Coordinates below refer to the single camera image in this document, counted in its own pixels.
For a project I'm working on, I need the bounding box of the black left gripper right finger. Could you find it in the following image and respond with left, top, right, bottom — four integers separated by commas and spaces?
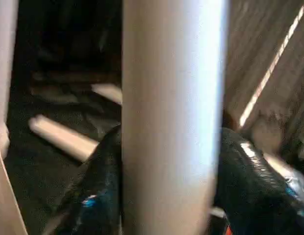
213, 127, 304, 235

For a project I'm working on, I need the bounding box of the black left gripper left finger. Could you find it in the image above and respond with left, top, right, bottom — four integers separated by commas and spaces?
48, 123, 124, 235

